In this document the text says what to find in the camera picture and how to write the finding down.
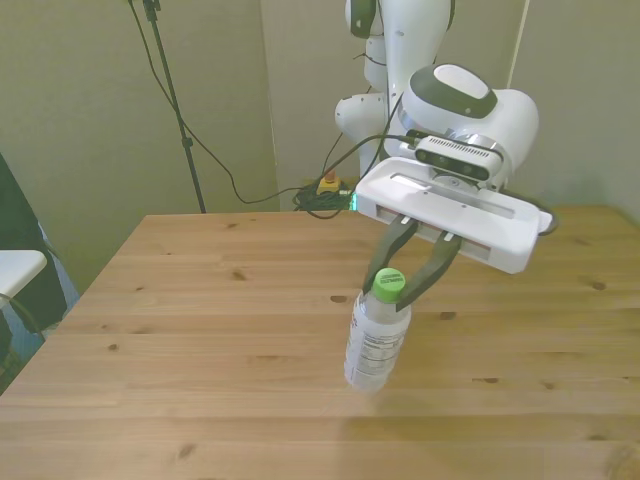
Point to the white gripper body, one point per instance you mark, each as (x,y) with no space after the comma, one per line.
(490,225)

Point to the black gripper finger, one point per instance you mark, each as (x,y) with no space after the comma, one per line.
(432,270)
(390,250)

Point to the clear bottle with green cap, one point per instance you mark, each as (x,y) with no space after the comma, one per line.
(375,345)

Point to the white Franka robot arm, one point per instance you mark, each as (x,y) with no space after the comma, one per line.
(515,120)

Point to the black tripod stand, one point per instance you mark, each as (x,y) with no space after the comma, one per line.
(172,100)

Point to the yellow emergency stop button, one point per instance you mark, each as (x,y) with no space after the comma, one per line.
(329,185)

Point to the white side table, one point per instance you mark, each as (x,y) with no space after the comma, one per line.
(20,267)

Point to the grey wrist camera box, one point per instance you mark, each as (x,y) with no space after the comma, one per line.
(460,155)

